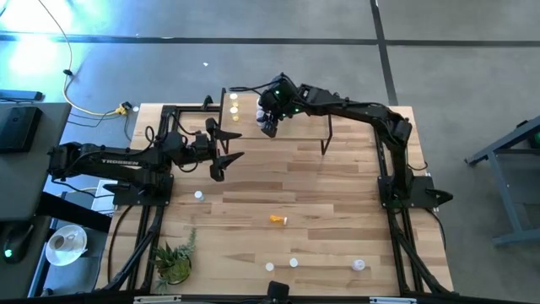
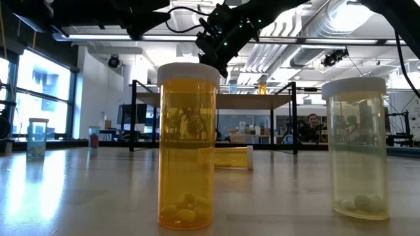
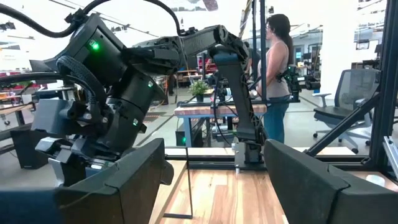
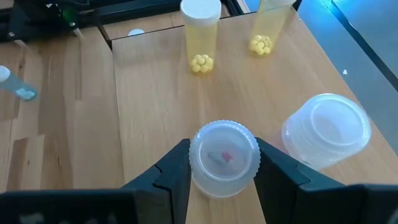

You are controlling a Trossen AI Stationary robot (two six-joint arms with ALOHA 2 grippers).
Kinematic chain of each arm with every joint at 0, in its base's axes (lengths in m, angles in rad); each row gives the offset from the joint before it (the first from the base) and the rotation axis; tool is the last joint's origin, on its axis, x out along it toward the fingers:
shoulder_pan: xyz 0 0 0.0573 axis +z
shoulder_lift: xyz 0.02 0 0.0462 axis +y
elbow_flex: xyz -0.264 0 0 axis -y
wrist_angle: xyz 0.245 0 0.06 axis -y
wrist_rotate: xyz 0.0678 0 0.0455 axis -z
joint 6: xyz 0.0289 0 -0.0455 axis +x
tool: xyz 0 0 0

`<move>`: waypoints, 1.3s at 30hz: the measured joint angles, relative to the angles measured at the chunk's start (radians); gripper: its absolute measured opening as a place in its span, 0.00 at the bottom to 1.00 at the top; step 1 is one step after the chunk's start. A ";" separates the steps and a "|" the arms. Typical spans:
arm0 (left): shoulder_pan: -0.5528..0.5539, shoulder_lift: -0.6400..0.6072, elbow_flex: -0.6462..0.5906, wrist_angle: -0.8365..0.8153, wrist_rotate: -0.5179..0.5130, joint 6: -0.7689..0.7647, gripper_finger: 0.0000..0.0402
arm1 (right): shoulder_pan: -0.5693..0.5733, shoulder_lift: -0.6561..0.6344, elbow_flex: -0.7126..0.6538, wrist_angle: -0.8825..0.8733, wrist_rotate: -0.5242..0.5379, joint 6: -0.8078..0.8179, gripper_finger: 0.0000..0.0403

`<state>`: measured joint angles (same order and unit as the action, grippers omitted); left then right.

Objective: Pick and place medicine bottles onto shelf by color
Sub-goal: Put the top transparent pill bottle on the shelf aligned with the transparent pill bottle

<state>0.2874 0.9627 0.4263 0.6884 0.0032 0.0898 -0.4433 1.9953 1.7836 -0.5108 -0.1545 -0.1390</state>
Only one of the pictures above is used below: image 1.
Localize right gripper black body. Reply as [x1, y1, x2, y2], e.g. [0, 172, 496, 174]
[256, 74, 299, 138]

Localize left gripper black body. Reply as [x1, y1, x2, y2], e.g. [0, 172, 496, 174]
[192, 117, 225, 183]

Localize green succulent in dark pot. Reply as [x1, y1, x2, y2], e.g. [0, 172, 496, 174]
[148, 227, 198, 296]

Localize white box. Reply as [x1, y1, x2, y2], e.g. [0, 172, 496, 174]
[90, 179, 117, 214]

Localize black boxy object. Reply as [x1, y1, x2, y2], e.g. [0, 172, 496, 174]
[267, 280, 291, 304]

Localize black diagonal bar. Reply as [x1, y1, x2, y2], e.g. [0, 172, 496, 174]
[35, 192, 113, 234]

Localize grey side desk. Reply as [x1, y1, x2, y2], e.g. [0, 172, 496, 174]
[0, 100, 73, 223]

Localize white cup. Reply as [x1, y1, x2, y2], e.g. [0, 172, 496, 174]
[48, 233, 68, 251]

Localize grey low side table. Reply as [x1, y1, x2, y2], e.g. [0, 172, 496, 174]
[27, 219, 109, 299]

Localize black rectangular device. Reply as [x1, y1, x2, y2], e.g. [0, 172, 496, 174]
[0, 105, 43, 155]

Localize dark flat device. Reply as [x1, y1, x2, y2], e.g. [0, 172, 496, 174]
[0, 89, 45, 103]

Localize black computer mouse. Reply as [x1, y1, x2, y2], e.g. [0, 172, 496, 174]
[3, 223, 35, 265]

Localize grey metal stand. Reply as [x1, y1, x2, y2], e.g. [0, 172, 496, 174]
[463, 114, 540, 250]

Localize wooden shelf black metal frame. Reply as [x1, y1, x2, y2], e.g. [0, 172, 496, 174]
[217, 87, 334, 156]

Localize black aluminium rig frame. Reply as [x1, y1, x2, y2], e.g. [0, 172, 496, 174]
[100, 103, 455, 301]

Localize thin black floor cable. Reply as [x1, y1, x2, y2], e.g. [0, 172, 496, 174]
[67, 110, 135, 143]

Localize yellow power cable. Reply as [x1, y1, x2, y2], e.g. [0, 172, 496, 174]
[36, 0, 130, 117]

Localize black cable bundle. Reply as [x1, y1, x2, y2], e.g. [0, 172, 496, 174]
[387, 206, 448, 296]
[107, 204, 165, 292]

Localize silver metal bracket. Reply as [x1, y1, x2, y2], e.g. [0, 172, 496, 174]
[133, 295, 182, 304]
[370, 296, 418, 304]

